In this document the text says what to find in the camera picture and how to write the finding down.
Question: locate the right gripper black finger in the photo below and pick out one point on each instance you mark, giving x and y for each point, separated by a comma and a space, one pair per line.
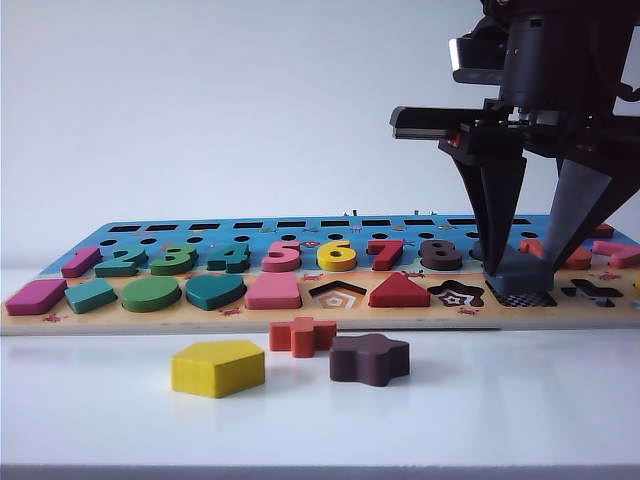
575, 210
492, 210

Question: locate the green circle block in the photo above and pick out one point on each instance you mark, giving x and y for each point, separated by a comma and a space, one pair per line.
150, 294

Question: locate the dark purple star block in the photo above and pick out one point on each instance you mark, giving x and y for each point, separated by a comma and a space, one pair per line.
367, 362

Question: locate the blue wooden number puzzle board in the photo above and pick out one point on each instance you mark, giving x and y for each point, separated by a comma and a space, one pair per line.
210, 292

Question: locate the pink trapezoid block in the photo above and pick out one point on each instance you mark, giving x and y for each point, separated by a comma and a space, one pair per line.
272, 292

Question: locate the red minus sign piece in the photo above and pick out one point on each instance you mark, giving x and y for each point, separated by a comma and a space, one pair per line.
604, 231

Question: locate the teal square block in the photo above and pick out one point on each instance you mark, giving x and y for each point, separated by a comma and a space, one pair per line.
92, 296

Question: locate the orange number ten piece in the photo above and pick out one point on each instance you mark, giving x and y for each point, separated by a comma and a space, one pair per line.
530, 246

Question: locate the red triangle block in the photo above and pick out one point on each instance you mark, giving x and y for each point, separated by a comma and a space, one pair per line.
399, 294

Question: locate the brown number eight piece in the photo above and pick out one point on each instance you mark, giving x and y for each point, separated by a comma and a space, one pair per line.
440, 256

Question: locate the teal number two piece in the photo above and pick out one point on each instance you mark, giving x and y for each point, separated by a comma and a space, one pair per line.
120, 262

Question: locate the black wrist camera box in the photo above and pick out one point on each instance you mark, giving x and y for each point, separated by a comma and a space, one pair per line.
477, 57

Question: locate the teal heart block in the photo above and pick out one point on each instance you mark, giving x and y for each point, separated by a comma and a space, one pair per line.
215, 292

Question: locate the pink math sign piece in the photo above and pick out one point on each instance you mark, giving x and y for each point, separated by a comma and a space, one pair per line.
622, 254

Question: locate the red number seven piece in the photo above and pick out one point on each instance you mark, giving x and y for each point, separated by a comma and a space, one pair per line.
385, 252

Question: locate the yellow pentagon block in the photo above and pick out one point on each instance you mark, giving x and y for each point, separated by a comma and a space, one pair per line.
215, 370

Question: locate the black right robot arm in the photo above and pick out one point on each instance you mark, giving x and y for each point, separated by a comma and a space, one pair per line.
575, 7

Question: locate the magenta number one piece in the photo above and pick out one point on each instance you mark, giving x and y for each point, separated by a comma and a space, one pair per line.
80, 262

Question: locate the slate blue rectangle block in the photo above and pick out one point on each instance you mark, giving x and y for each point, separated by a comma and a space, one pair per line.
522, 277

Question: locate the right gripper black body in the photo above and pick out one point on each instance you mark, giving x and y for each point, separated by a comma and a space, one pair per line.
560, 75

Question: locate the yellow number six piece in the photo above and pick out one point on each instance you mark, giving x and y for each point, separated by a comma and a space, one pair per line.
336, 257

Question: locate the magenta parallelogram block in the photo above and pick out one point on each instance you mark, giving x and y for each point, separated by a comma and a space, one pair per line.
35, 297

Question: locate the green number three piece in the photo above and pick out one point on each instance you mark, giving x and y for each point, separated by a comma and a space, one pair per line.
172, 260

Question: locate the orange cross block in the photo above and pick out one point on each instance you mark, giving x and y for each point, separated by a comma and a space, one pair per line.
300, 339

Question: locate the pink number five piece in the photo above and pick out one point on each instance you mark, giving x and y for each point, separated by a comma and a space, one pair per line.
282, 257

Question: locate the dark teal number four piece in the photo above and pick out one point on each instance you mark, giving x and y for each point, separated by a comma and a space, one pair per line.
230, 259

